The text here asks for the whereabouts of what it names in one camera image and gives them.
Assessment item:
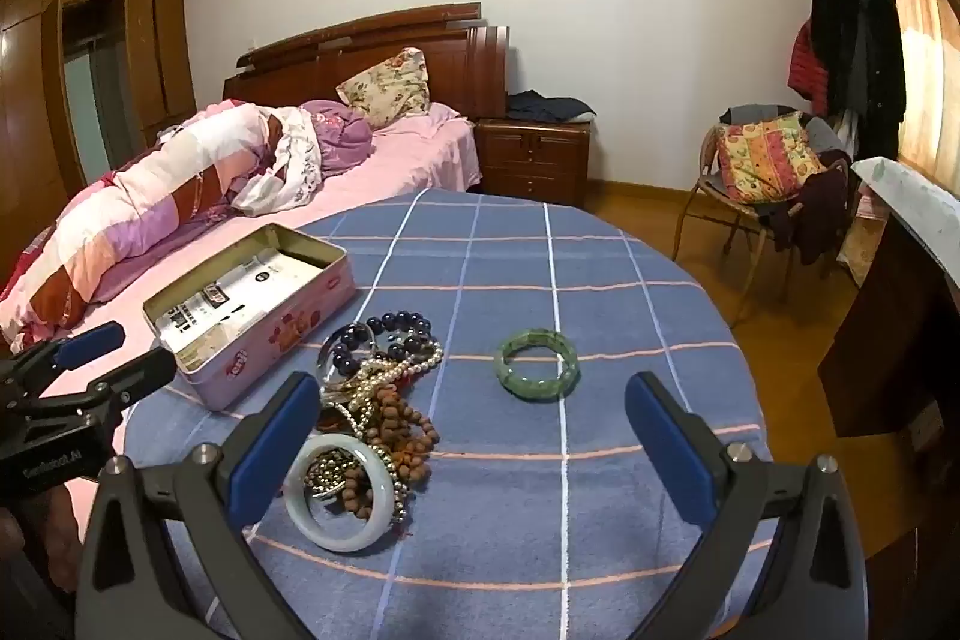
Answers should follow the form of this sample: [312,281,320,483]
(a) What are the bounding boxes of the white jade bangle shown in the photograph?
[283,434,396,552]

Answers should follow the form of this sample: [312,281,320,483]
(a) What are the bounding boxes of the purple blanket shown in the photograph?
[300,100,376,184]

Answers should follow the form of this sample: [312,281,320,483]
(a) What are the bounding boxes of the wooden chair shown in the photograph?
[671,104,856,320]

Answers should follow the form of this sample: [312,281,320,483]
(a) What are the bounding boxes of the floral pillow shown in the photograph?
[335,47,431,129]

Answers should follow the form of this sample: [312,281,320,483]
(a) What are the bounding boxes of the dark wooden desk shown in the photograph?
[817,156,960,438]

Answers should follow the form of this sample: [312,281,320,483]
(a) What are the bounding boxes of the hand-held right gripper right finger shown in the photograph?
[625,372,871,640]

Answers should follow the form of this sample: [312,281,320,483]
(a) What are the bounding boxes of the dark blue bead bracelet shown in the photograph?
[321,310,436,380]

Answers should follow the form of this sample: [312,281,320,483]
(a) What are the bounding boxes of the pearl necklace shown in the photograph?
[322,340,445,453]

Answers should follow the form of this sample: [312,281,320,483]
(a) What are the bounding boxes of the wooden nightstand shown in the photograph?
[475,117,593,208]

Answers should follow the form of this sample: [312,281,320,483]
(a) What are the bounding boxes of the brown wooden bead bracelet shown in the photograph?
[341,381,441,521]

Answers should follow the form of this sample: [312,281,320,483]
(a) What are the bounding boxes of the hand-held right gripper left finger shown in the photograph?
[75,372,322,640]

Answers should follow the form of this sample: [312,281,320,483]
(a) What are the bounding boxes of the hanging dark coats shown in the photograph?
[806,0,908,125]

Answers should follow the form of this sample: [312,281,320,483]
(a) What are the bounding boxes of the pink tin box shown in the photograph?
[142,223,355,413]

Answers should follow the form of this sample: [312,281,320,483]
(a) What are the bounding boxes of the blue checked tablecloth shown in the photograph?
[124,188,773,640]

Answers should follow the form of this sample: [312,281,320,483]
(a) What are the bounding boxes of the white floral cloth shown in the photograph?
[229,107,327,217]

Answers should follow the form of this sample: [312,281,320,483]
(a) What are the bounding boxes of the green jade bangle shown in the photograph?
[495,328,579,399]

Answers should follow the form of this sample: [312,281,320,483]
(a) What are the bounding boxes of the dark folded clothes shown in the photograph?
[506,89,597,124]

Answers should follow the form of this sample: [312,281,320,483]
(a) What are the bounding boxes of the pink bed sheet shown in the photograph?
[0,100,482,356]

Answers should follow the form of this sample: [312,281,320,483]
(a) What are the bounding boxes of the red jacket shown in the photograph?
[787,21,831,116]

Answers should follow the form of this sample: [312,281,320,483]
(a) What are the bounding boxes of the pink patchwork quilt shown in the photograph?
[0,100,301,352]

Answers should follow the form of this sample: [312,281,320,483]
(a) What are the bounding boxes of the colourful patterned cushion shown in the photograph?
[716,111,830,205]

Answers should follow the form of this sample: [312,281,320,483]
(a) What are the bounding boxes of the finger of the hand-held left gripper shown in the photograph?
[15,346,179,432]
[0,321,127,387]

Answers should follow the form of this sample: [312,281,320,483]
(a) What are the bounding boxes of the golden bead bracelet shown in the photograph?
[304,449,362,503]

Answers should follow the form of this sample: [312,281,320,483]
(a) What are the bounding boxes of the wooden wardrobe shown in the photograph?
[0,0,197,214]

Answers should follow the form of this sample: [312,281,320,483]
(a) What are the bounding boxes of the dark maroon garment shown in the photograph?
[769,156,854,266]

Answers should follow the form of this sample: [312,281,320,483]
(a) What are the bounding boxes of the person's left hand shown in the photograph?
[0,484,82,594]

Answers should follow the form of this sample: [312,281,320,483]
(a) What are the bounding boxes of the patterned curtain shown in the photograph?
[806,0,960,185]

